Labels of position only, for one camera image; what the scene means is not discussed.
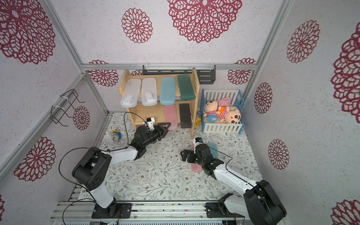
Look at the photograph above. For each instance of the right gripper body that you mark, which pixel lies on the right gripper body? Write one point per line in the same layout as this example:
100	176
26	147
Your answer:
191	156

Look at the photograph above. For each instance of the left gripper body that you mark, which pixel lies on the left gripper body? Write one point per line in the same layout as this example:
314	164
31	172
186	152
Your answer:
157	133

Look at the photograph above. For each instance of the pink pencil case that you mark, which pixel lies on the pink pencil case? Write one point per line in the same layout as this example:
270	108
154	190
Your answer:
170	115
195	167

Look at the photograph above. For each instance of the teal pencil case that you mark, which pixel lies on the teal pencil case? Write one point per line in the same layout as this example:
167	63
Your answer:
213	148

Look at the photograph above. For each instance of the black pencil case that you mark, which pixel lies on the black pencil case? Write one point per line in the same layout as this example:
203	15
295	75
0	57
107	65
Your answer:
185	116

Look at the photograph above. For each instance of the frosted white pencil case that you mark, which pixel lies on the frosted white pencil case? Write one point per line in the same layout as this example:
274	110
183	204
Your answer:
131	93
149	92

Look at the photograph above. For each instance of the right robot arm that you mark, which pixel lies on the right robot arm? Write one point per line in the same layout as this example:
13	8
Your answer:
259	201

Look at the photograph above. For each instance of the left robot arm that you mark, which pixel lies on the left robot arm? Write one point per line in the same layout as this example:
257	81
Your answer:
92	168

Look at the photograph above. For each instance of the wooden two-tier shelf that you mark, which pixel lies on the wooden two-tier shelf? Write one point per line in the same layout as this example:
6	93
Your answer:
157	111

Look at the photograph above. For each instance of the light blue pencil case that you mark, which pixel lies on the light blue pencil case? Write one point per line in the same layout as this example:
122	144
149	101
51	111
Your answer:
167	91

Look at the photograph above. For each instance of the dark green pencil case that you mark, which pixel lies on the dark green pencil case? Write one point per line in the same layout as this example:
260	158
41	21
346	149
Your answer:
185	87

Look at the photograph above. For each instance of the small toy figure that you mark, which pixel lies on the small toy figure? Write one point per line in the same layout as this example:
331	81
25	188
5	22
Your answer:
116	135

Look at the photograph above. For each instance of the cartoon boy plush toy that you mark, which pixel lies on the cartoon boy plush toy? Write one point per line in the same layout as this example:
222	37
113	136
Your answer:
228	116

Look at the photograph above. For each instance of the pink pig plush toy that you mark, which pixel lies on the pink pig plush toy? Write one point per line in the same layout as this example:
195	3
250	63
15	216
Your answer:
211	108

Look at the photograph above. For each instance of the white blue toy crib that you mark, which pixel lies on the white blue toy crib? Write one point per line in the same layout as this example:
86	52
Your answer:
236	101

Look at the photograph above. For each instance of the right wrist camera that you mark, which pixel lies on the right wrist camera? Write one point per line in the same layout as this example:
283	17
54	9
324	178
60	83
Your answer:
197	141

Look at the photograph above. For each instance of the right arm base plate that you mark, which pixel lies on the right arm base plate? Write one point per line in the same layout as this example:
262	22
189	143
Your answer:
217	210

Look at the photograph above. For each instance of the dark grey wall shelf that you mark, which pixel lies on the dark grey wall shelf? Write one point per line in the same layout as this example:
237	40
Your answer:
204	76

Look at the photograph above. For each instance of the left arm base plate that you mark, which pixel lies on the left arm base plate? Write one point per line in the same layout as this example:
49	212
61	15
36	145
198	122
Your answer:
114	210

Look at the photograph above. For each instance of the black wire wall rack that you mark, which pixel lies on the black wire wall rack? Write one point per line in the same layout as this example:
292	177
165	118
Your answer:
58	112

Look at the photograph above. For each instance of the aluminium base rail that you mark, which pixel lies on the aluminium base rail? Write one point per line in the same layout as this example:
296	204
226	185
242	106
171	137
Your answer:
142	212

